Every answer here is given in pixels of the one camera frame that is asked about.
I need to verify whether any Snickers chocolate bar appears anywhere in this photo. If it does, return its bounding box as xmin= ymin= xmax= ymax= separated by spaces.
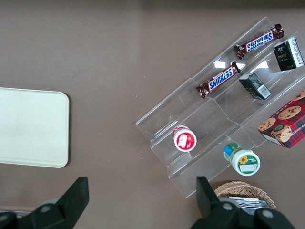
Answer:
xmin=195 ymin=61 xmax=241 ymax=99
xmin=234 ymin=23 xmax=285 ymax=60

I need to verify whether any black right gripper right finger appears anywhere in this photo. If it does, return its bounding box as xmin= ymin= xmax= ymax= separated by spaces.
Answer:
xmin=190 ymin=176 xmax=255 ymax=229

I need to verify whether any light wicker basket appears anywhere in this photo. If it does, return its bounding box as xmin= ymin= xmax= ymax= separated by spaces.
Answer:
xmin=214 ymin=181 xmax=276 ymax=210

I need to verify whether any dark green tea carton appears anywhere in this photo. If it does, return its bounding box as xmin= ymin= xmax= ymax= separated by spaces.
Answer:
xmin=273 ymin=36 xmax=305 ymax=72
xmin=238 ymin=72 xmax=272 ymax=101

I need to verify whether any red tartan cookie box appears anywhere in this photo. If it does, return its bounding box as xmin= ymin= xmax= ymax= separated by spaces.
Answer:
xmin=257 ymin=90 xmax=305 ymax=149

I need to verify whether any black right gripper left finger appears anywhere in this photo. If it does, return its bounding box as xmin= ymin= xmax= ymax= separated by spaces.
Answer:
xmin=16 ymin=176 xmax=90 ymax=229

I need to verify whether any green lidded yogurt cup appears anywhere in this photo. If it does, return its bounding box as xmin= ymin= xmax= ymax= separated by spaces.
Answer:
xmin=223 ymin=142 xmax=261 ymax=177

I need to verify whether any clear acrylic stepped display stand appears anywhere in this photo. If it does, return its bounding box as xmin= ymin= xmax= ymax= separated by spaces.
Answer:
xmin=135 ymin=16 xmax=305 ymax=198

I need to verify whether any aluminium foil container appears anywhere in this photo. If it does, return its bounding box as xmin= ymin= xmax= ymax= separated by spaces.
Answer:
xmin=227 ymin=196 xmax=272 ymax=210

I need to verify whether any cream rectangular serving tray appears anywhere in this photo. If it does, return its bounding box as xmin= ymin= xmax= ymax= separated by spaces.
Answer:
xmin=0 ymin=87 xmax=70 ymax=169

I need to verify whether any red lidded yogurt cup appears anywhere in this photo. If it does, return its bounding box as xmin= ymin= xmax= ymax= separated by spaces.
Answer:
xmin=173 ymin=125 xmax=197 ymax=152

